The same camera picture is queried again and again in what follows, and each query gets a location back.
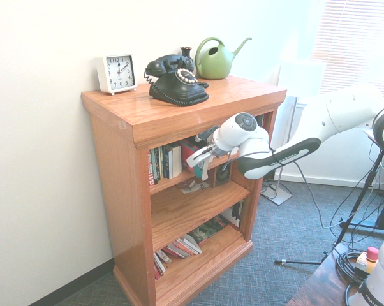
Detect white and grey book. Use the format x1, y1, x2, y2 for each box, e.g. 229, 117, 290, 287
182, 234, 203, 255

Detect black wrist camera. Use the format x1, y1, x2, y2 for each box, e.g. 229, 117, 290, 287
195, 126, 220, 143

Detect black tripod stand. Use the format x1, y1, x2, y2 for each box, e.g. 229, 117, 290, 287
274, 149, 384, 266

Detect red cover book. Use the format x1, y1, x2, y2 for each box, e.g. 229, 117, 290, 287
179, 138, 200, 157

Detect white cover book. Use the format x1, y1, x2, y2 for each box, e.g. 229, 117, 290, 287
152, 249, 173, 281

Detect dark green cover book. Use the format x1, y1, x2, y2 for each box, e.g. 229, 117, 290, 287
188, 218, 228, 244

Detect dark spine book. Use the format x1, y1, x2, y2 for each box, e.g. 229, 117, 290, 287
153, 146, 163, 184

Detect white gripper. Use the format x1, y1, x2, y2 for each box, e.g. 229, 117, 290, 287
186, 145, 217, 168

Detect black glossy vase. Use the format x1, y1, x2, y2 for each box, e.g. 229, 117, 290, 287
180, 46, 195, 69

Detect book with white page edges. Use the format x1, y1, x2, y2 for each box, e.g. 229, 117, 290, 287
171, 145, 183, 178

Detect window blinds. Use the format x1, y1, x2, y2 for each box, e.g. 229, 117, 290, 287
309, 0, 384, 96

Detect black rotary telephone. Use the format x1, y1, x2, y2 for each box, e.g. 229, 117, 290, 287
143, 54, 210, 107

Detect green plastic watering can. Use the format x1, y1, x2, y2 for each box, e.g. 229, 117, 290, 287
195, 36, 253, 80

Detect yellow emergency stop button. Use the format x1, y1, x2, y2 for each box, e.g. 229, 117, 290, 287
356, 247, 380, 275

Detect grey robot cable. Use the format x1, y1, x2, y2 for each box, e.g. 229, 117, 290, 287
223, 146, 384, 229

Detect dark wood table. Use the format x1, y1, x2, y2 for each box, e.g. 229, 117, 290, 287
286, 244, 384, 306

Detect white book with black figures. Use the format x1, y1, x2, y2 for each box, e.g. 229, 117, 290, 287
222, 200, 245, 230

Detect white square alarm clock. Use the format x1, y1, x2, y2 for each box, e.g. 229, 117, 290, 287
96, 53, 138, 96

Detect blue cover paperback book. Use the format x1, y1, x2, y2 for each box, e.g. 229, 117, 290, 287
193, 159, 212, 182

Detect wooden bookshelf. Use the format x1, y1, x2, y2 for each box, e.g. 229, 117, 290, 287
80, 75, 288, 306

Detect black spine book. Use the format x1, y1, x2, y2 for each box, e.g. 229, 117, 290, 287
161, 145, 174, 180

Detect red spine book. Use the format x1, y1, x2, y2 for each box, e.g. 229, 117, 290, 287
147, 148, 155, 186

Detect black coiled cable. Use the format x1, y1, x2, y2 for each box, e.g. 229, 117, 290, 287
335, 248, 371, 284

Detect red cover paperback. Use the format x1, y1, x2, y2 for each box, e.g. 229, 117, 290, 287
165, 240, 193, 259

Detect loose photo prints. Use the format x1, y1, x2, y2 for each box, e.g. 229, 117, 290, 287
180, 179, 210, 194

